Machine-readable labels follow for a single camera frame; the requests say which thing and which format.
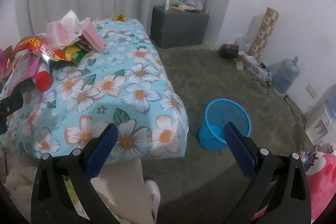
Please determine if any red snack packet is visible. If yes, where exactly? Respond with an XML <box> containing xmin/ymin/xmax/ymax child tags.
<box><xmin>12</xmin><ymin>34</ymin><xmax>66</xmax><ymax>62</ymax></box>

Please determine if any pink printed blanket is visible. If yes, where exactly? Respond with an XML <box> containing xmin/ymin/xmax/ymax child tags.
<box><xmin>299</xmin><ymin>149</ymin><xmax>336</xmax><ymax>224</ymax></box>

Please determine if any white fluffy plush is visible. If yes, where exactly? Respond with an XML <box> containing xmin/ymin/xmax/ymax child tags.
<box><xmin>0</xmin><ymin>158</ymin><xmax>36</xmax><ymax>199</ymax></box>

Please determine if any blue water jug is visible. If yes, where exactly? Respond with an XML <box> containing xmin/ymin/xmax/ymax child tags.
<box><xmin>272</xmin><ymin>55</ymin><xmax>300</xmax><ymax>95</ymax></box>

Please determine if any white water dispenser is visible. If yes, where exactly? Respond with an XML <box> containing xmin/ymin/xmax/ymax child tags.
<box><xmin>304</xmin><ymin>84</ymin><xmax>336</xmax><ymax>144</ymax></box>

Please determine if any wall socket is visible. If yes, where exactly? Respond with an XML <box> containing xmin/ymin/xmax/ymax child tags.
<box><xmin>307</xmin><ymin>83</ymin><xmax>319</xmax><ymax>98</ymax></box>

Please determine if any green yellow snack packet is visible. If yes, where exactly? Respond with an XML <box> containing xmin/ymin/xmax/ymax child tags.
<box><xmin>63</xmin><ymin>42</ymin><xmax>90</xmax><ymax>65</ymax></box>

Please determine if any white pink plastic bag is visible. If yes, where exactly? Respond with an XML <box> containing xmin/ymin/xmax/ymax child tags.
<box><xmin>46</xmin><ymin>10</ymin><xmax>85</xmax><ymax>49</ymax></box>

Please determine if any blue mesh wastebasket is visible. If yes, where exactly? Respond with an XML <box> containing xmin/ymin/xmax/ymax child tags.
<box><xmin>198</xmin><ymin>98</ymin><xmax>251</xmax><ymax>149</ymax></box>

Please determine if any clear plastic bag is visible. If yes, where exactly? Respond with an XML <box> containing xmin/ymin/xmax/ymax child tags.
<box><xmin>186</xmin><ymin>0</ymin><xmax>204</xmax><ymax>11</ymax></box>

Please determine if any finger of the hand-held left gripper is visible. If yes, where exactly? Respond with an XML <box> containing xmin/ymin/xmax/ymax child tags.
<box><xmin>0</xmin><ymin>93</ymin><xmax>24</xmax><ymax>135</ymax></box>

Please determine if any blue floral blanket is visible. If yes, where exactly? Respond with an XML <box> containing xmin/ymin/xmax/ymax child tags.
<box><xmin>0</xmin><ymin>18</ymin><xmax>189</xmax><ymax>161</ymax></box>

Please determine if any pink box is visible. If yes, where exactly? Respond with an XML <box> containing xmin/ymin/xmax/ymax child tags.
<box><xmin>80</xmin><ymin>18</ymin><xmax>105</xmax><ymax>52</ymax></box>

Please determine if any black cable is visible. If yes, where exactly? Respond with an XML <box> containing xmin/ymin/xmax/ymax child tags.
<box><xmin>251</xmin><ymin>63</ymin><xmax>272</xmax><ymax>95</ymax></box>

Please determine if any red capped bottle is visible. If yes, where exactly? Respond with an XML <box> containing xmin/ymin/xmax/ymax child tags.
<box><xmin>34</xmin><ymin>60</ymin><xmax>52</xmax><ymax>92</ymax></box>

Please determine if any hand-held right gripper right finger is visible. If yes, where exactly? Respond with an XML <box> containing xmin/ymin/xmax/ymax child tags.
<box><xmin>224</xmin><ymin>122</ymin><xmax>312</xmax><ymax>224</ymax></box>

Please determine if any person's white shoe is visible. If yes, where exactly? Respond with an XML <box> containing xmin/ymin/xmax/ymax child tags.
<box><xmin>144</xmin><ymin>179</ymin><xmax>161</xmax><ymax>216</ymax></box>

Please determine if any person's white trouser leg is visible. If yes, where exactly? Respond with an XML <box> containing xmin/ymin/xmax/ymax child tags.
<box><xmin>91</xmin><ymin>158</ymin><xmax>155</xmax><ymax>224</ymax></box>

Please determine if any dark brown bag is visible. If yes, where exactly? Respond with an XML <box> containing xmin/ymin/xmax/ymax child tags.
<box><xmin>220</xmin><ymin>43</ymin><xmax>239</xmax><ymax>60</ymax></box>

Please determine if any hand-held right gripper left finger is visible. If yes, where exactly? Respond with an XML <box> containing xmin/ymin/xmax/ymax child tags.
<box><xmin>31</xmin><ymin>123</ymin><xmax>119</xmax><ymax>224</ymax></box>

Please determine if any grey cabinet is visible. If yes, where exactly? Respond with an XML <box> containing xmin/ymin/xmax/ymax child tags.
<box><xmin>150</xmin><ymin>5</ymin><xmax>210</xmax><ymax>49</ymax></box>

